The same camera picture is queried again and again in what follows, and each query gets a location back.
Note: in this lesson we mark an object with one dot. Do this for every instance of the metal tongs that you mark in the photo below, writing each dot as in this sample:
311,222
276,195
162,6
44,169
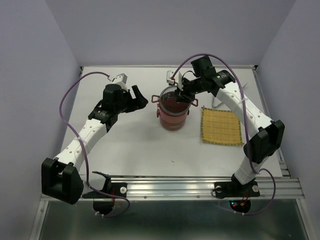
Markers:
216,103

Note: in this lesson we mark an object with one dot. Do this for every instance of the red steel lunch bowl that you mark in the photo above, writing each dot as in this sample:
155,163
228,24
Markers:
172,126

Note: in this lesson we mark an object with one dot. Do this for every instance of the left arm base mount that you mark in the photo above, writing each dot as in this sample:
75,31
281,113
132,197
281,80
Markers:
111,201

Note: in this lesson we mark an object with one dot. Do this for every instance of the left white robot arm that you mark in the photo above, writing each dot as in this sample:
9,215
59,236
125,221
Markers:
60,176

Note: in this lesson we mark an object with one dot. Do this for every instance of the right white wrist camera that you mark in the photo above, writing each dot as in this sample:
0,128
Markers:
175,79

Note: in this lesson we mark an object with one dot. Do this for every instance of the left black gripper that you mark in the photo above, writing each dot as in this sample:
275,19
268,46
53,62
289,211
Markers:
142,101

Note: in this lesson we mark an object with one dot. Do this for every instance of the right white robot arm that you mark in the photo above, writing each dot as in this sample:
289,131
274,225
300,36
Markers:
263,135

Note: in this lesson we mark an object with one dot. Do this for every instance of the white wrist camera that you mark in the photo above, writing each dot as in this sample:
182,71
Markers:
175,79
120,79

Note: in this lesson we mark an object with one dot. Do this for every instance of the red steel bowl with clips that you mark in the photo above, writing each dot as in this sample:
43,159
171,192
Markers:
164,117

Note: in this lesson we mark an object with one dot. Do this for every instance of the aluminium front rail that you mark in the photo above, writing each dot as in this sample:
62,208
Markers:
193,188

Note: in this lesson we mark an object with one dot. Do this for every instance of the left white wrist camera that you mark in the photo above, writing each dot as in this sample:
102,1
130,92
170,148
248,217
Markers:
120,79

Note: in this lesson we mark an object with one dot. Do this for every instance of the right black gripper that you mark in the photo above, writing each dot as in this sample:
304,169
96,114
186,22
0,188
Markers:
184,98

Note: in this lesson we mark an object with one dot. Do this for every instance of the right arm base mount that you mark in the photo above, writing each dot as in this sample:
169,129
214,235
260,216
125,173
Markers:
239,194

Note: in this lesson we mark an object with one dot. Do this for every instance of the grey lid with red clips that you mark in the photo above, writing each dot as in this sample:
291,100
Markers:
168,102

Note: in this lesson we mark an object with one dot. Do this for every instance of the yellow bamboo mat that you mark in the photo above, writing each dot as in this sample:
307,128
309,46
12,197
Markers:
220,127

